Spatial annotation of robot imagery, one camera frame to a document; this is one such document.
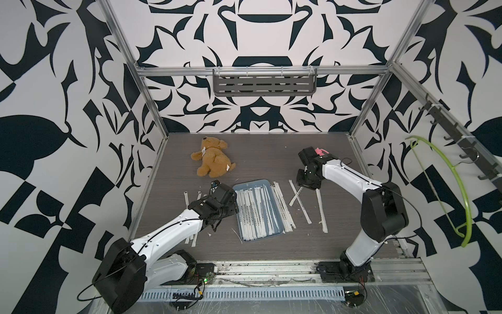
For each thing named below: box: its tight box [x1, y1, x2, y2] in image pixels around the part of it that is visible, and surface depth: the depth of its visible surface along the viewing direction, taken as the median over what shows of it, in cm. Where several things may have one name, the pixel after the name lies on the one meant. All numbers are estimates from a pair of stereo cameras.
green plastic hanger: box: [405, 135, 473, 248], surface depth 67 cm
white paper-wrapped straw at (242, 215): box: [235, 191, 248, 241], surface depth 91 cm
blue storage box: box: [232, 179, 285, 243], surface depth 91 cm
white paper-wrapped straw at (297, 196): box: [288, 179, 313, 225], surface depth 94 cm
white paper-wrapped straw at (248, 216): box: [241, 190, 255, 241], surface depth 91 cm
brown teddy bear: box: [190, 136, 237, 178], surface depth 101 cm
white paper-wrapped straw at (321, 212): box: [315, 188, 329, 234], surface depth 91 cm
